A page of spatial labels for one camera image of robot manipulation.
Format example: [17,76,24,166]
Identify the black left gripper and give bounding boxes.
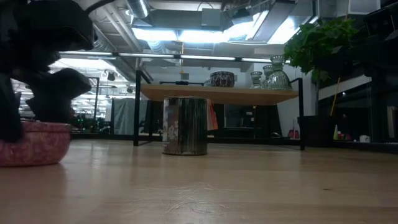
[0,0,96,144]

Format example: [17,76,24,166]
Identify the pink floral candle tin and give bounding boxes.
[0,121,72,167]

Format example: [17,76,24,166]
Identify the silver candle can orange tag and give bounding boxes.
[162,95,219,157]

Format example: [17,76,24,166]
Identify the dark red floral candle tin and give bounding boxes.
[210,70,236,88]

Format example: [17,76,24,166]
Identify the grey partition curtain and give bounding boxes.
[111,98,149,136]

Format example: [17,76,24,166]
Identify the white light strip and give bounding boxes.
[58,50,292,65]

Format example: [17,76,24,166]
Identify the black horizontal bar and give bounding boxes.
[159,80,205,86]

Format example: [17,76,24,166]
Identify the wooden shelf riser black legs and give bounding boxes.
[132,70,305,152]

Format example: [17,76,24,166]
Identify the black plant pot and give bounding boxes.
[297,114,322,148]

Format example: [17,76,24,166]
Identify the green leafy plant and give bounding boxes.
[283,17,361,83]

